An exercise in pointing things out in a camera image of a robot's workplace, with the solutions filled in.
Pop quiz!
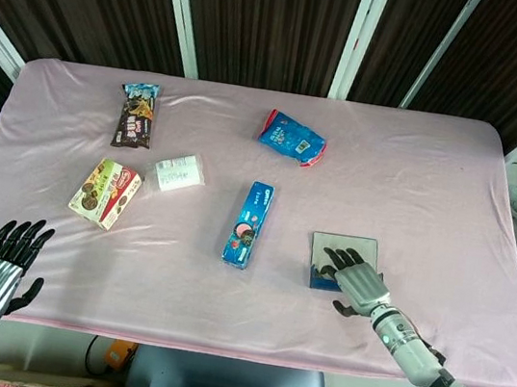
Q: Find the dark chocolate snack bag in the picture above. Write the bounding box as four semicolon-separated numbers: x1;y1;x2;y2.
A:
110;79;163;153

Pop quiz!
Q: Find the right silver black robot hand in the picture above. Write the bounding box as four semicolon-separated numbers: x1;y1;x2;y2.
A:
313;245;399;323

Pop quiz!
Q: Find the orange device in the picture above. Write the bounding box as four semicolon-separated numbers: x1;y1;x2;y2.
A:
103;337;140;375

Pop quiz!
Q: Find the blue red snack bag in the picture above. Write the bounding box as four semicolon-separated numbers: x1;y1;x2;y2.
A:
254;107;332;171

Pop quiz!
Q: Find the pink tablecloth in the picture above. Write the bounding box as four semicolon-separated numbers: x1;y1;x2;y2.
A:
0;48;517;387

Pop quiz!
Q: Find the cream red cookie box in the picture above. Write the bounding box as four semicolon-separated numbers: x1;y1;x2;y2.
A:
65;153;146;235

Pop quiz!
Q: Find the blue Oreo cookie box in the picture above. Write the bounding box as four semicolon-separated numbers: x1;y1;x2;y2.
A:
220;177;277;272

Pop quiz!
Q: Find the blue glasses case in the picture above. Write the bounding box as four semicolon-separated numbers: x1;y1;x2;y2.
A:
304;229;392;300

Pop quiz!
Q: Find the clear white labelled packet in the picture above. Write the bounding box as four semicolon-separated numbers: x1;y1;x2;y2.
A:
143;147;211;201

